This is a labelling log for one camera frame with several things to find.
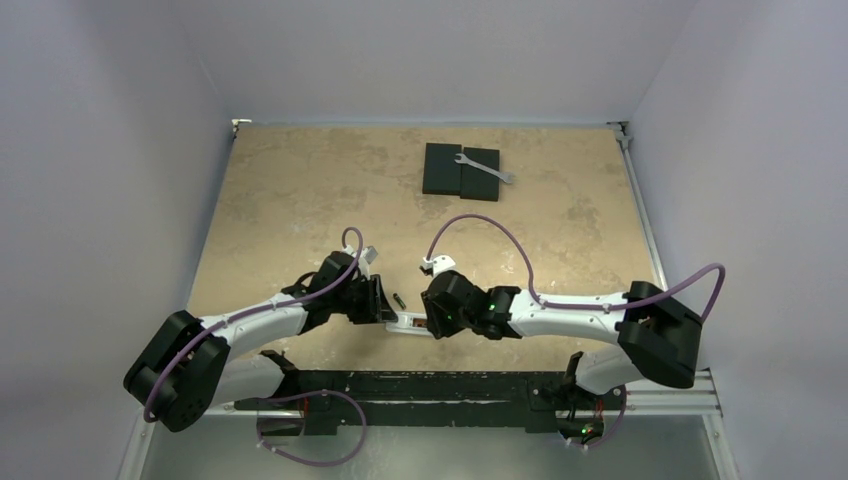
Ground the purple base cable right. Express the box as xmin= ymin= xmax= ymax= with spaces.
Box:
xmin=563 ymin=392 xmax=629 ymax=452

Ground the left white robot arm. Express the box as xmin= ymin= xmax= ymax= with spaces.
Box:
xmin=123 ymin=246 xmax=398 ymax=432

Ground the right black foam block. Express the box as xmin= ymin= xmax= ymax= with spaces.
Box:
xmin=460 ymin=146 xmax=501 ymax=202

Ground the green black battery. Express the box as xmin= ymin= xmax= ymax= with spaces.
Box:
xmin=392 ymin=293 xmax=406 ymax=310

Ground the left black foam block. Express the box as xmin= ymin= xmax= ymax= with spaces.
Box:
xmin=422 ymin=143 xmax=462 ymax=196

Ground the aluminium frame rail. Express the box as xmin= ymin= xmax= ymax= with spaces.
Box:
xmin=607 ymin=121 xmax=739 ymax=479

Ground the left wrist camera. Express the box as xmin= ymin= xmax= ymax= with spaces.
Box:
xmin=343 ymin=245 xmax=378 ymax=278

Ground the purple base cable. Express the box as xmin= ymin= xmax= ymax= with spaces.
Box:
xmin=563 ymin=392 xmax=629 ymax=452
xmin=256 ymin=390 xmax=369 ymax=469

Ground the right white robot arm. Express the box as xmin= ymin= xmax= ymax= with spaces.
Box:
xmin=421 ymin=271 xmax=703 ymax=407

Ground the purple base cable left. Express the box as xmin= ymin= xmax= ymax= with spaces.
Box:
xmin=256 ymin=390 xmax=369 ymax=469

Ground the white remote control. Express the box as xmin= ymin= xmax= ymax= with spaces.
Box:
xmin=385 ymin=312 xmax=433 ymax=338

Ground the black foam block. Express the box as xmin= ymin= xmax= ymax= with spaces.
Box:
xmin=422 ymin=143 xmax=462 ymax=196
xmin=460 ymin=146 xmax=501 ymax=202

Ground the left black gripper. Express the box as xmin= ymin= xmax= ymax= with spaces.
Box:
xmin=330 ymin=273 xmax=396 ymax=324

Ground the silver wrench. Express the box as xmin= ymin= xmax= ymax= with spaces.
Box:
xmin=454 ymin=153 xmax=514 ymax=184

